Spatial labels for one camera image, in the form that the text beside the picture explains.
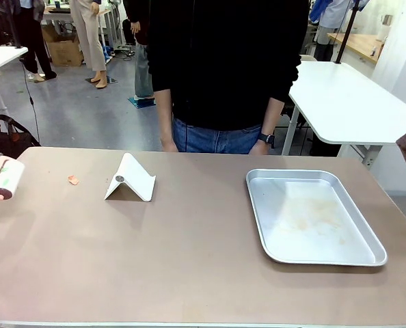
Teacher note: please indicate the person's right hand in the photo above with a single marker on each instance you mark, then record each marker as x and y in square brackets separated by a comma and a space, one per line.
[169, 145]

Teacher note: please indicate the person's left hand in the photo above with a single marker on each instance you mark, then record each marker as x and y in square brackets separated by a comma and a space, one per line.
[261, 148]

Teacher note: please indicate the person's left forearm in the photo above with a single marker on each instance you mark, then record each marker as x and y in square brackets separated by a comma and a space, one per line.
[273, 114]

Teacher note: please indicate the person's right forearm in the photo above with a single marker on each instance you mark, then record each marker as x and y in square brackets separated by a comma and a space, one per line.
[163, 112]

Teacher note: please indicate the black wristwatch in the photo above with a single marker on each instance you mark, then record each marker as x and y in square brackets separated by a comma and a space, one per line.
[266, 138]

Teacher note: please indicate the blue jeans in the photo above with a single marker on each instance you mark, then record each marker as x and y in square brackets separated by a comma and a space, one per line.
[213, 140]

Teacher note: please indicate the blue floor mat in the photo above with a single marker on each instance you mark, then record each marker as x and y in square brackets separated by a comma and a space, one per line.
[141, 102]

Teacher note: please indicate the white folded stand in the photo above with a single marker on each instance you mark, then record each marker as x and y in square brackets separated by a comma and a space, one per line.
[131, 181]

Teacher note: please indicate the person in faded jeans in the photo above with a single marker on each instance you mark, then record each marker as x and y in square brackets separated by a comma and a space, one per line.
[143, 68]

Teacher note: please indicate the silver metal tray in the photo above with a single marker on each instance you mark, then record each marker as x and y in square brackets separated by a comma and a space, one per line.
[312, 232]

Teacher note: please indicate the black sweater torso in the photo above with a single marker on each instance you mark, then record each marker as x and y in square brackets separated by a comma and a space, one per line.
[223, 58]

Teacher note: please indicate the orange paper scrap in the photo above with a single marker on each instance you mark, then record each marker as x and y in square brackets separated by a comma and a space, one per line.
[73, 180]

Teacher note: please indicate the person in beige trousers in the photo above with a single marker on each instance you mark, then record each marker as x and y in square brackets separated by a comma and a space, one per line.
[90, 37]

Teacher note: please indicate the brown cardboard box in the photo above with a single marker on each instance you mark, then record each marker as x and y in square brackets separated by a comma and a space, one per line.
[64, 51]

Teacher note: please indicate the wooden table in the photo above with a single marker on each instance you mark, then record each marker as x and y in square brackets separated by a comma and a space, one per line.
[356, 44]

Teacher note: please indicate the person in light blue shirt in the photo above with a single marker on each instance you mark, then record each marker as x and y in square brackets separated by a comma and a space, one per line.
[329, 24]

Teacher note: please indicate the black pole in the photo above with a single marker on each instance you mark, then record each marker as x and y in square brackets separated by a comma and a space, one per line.
[346, 30]

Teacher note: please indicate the black bag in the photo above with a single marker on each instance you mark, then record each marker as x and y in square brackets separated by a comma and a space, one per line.
[8, 136]

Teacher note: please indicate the person in black trousers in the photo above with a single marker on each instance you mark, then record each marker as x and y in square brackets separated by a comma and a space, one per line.
[35, 41]

